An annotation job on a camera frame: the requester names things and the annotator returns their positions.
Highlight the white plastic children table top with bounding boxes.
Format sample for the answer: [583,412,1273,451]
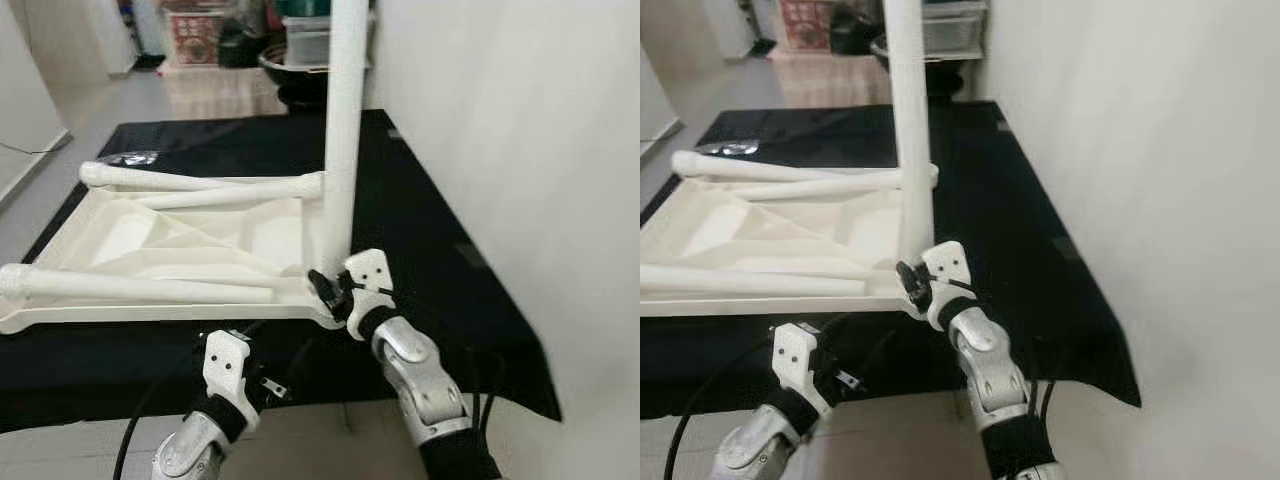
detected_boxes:
[0,170,353,336]
[640,160,941,321]

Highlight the black tablecloth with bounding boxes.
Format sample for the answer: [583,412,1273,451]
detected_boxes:
[0,108,563,436]
[640,100,1143,421]

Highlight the beige cover cloth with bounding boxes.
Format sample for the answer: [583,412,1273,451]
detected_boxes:
[770,50,896,109]
[158,62,291,119]

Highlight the black plastic bag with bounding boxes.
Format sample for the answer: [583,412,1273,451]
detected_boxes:
[218,18,263,69]
[830,5,886,56]

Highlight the red printed carton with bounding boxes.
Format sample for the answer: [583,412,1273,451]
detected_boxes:
[778,0,836,51]
[165,10,226,66]

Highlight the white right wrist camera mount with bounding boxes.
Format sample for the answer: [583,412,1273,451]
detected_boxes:
[343,249,394,321]
[918,240,973,306]

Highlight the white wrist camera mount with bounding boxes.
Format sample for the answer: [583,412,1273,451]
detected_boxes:
[343,249,394,321]
[200,330,253,436]
[772,322,834,419]
[918,240,973,306]

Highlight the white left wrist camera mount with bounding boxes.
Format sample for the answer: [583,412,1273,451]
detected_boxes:
[200,330,253,436]
[772,322,834,419]

